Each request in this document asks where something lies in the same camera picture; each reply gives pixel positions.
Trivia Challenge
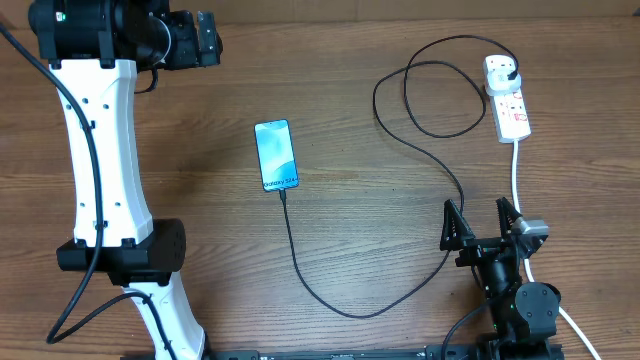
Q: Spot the white power strip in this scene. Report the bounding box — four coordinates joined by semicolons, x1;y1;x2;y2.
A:
483;55;531;143

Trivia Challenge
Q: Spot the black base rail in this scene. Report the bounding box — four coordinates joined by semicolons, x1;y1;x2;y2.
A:
120;345;565;360

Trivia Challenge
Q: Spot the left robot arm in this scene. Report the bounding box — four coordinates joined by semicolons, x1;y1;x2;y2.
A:
28;0;222;359

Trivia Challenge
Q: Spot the blue Galaxy smartphone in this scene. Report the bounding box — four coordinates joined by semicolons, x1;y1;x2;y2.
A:
254;119;299;192

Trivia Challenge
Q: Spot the black USB charging cable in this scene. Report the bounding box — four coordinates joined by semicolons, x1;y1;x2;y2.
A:
277;34;520;321

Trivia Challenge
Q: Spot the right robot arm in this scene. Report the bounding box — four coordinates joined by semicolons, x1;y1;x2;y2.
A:
439;197;564;359

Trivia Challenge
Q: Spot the white charger plug adapter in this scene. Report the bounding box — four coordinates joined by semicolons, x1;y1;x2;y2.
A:
486;69;522;97

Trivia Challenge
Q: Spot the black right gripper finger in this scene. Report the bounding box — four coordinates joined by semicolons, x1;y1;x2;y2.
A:
496;197;522;238
440;199;475;251

